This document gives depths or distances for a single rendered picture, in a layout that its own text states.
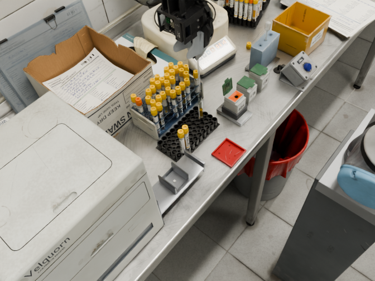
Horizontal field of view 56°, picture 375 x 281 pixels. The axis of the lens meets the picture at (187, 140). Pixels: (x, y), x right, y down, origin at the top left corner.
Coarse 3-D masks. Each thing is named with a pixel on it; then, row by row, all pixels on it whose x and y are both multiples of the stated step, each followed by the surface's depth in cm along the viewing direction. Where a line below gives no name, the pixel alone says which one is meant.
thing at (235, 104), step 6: (234, 90) 98; (228, 96) 97; (234, 96) 97; (240, 96) 97; (228, 102) 98; (234, 102) 96; (240, 102) 97; (228, 108) 100; (234, 108) 98; (240, 108) 98
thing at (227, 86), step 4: (224, 80) 95; (228, 80) 96; (224, 84) 95; (228, 84) 97; (232, 84) 98; (224, 88) 96; (228, 88) 97; (232, 88) 99; (224, 92) 97; (228, 92) 98
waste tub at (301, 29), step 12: (288, 12) 116; (300, 12) 118; (312, 12) 115; (324, 12) 112; (276, 24) 112; (288, 24) 121; (300, 24) 121; (312, 24) 118; (324, 24) 110; (288, 36) 112; (300, 36) 108; (312, 36) 109; (324, 36) 117; (288, 48) 115; (300, 48) 111; (312, 48) 115
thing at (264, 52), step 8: (272, 32) 108; (264, 40) 106; (272, 40) 106; (256, 48) 105; (264, 48) 104; (272, 48) 109; (256, 56) 106; (264, 56) 106; (272, 56) 112; (248, 64) 114; (264, 64) 110; (272, 64) 113
